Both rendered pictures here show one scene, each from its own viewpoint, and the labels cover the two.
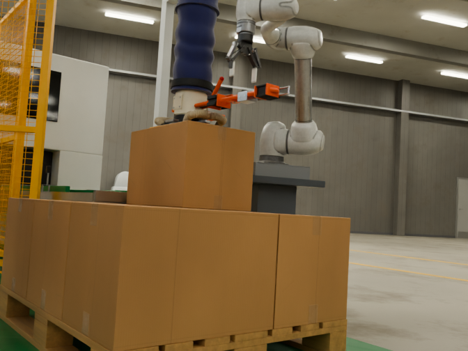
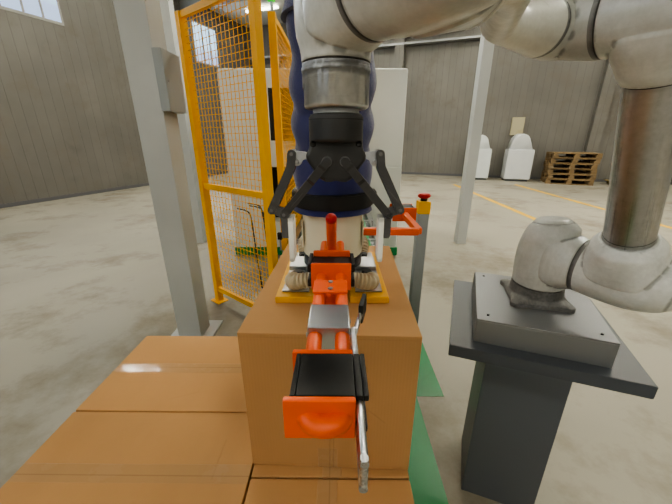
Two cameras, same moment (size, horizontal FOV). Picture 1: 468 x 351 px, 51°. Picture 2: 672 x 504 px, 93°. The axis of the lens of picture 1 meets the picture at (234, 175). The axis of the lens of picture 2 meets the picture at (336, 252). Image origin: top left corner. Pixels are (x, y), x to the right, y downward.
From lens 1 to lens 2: 209 cm
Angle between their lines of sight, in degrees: 45
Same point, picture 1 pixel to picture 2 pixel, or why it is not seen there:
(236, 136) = (365, 349)
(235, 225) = not seen: outside the picture
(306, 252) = not seen: outside the picture
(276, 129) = (551, 243)
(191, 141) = (252, 369)
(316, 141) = (655, 297)
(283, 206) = (539, 384)
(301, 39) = (655, 19)
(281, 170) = (537, 341)
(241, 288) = not seen: outside the picture
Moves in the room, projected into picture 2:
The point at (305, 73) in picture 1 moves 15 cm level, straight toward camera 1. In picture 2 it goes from (653, 130) to (645, 129)
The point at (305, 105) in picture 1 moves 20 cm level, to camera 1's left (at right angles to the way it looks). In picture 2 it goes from (636, 213) to (533, 202)
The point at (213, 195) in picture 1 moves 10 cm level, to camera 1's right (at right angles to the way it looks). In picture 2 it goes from (315, 448) to (347, 473)
